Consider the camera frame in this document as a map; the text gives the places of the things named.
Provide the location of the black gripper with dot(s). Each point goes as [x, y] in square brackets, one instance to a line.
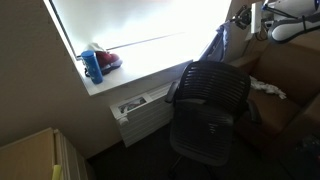
[246, 16]

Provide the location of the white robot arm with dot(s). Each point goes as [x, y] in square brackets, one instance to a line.
[293, 23]

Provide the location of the black mesh office chair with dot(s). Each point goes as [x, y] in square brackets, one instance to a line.
[206, 113]

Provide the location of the white crumpled cloth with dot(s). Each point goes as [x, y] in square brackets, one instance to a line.
[259, 83]
[276, 90]

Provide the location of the brown cardboard box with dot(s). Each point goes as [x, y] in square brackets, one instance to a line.
[280, 76]

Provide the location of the bright window with sill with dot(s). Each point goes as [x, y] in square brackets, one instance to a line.
[143, 30]

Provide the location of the red shoes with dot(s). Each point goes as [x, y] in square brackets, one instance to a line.
[108, 61]

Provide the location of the white crumpled bag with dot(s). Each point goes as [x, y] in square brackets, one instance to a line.
[95, 47]

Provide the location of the blue water bottle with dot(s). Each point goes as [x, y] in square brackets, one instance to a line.
[92, 68]

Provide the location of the yellow stick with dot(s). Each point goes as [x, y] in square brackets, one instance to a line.
[56, 172]

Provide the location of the light wooden cabinet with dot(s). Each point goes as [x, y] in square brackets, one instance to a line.
[30, 156]

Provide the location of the white slatted wall heater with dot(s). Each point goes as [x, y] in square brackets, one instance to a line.
[146, 116]

